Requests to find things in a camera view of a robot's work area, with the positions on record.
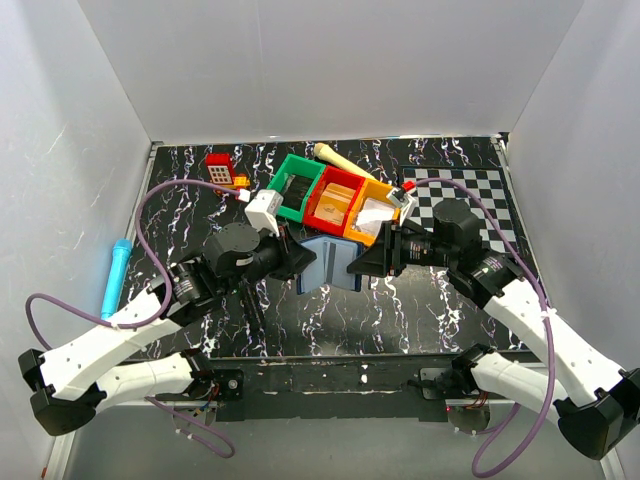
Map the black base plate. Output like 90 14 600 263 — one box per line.
157 352 516 424

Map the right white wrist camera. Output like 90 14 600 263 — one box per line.
386 181 418 225

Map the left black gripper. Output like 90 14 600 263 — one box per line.
222 220 316 297

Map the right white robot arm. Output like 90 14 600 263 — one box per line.
347 199 639 460

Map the cream wooden pestle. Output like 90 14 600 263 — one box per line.
313 142 375 180

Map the orange plastic bin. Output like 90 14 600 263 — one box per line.
343 179 400 246

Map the green plastic bin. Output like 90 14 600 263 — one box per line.
268 154 325 223

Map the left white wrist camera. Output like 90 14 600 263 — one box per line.
245 189 283 237

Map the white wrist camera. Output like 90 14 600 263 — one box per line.
386 181 418 225
245 189 283 237

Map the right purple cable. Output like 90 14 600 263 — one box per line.
412 177 559 479

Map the red plastic bin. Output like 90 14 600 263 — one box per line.
303 166 365 237

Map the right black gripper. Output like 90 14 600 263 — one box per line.
346 219 456 278

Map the red toy block truck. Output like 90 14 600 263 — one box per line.
205 153 250 191

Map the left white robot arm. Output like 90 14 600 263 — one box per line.
18 223 317 436

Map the black perforated bar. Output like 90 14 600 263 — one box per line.
239 284 265 335

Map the black white chessboard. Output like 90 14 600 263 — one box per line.
402 166 525 258

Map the navy blue card holder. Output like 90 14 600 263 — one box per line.
296 235 363 295

